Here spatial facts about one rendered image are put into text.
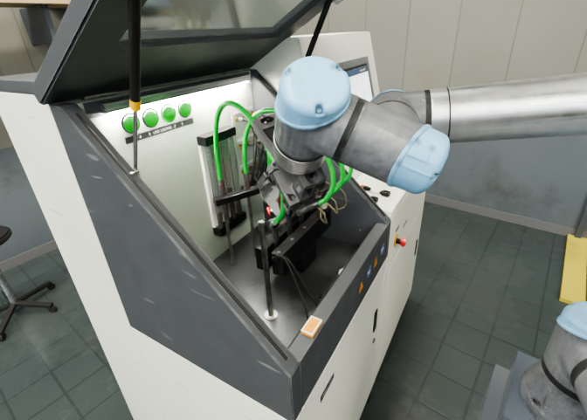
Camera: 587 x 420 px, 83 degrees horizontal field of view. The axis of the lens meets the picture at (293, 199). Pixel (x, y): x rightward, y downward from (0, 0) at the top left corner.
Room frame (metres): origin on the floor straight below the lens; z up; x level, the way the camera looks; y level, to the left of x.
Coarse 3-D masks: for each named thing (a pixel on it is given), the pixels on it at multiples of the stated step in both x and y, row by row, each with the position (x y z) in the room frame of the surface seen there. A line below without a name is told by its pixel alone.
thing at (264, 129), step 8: (256, 120) 0.57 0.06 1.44; (264, 120) 0.55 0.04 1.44; (272, 120) 0.55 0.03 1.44; (256, 128) 0.55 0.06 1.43; (264, 128) 0.54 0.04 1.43; (272, 128) 0.53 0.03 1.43; (264, 136) 0.52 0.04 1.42; (272, 136) 0.51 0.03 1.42; (264, 144) 0.53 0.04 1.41; (272, 144) 0.49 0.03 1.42; (272, 152) 0.49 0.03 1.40
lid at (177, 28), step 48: (96, 0) 0.57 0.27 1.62; (144, 0) 0.63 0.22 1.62; (192, 0) 0.76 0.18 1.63; (240, 0) 0.87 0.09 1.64; (288, 0) 1.02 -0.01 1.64; (336, 0) 1.11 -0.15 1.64; (96, 48) 0.67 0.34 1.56; (144, 48) 0.77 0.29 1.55; (192, 48) 0.90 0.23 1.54; (240, 48) 1.09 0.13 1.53; (48, 96) 0.71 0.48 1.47; (96, 96) 0.82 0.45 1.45
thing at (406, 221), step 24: (288, 48) 1.24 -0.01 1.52; (336, 48) 1.45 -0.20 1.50; (360, 48) 1.67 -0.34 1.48; (264, 72) 1.30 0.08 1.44; (408, 192) 1.24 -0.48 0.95; (408, 216) 1.29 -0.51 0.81; (408, 240) 1.34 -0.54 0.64; (408, 264) 1.41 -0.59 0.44; (384, 288) 1.03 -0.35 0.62; (408, 288) 1.51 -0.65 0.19; (384, 312) 1.06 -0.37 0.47; (384, 336) 1.10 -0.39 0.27
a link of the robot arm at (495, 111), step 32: (384, 96) 0.47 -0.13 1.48; (416, 96) 0.46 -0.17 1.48; (448, 96) 0.44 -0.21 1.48; (480, 96) 0.43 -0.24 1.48; (512, 96) 0.42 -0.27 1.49; (544, 96) 0.40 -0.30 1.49; (576, 96) 0.39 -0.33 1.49; (448, 128) 0.43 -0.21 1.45; (480, 128) 0.42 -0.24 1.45; (512, 128) 0.41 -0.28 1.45; (544, 128) 0.40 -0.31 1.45; (576, 128) 0.39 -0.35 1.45
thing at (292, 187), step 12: (276, 168) 0.50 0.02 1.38; (276, 180) 0.48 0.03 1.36; (288, 180) 0.48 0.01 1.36; (300, 180) 0.43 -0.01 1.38; (312, 180) 0.43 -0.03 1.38; (324, 180) 0.44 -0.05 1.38; (288, 192) 0.47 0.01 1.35; (300, 192) 0.44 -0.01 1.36; (312, 192) 0.45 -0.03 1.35; (324, 192) 0.50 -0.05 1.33; (288, 204) 0.46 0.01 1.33; (300, 204) 0.47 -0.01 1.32
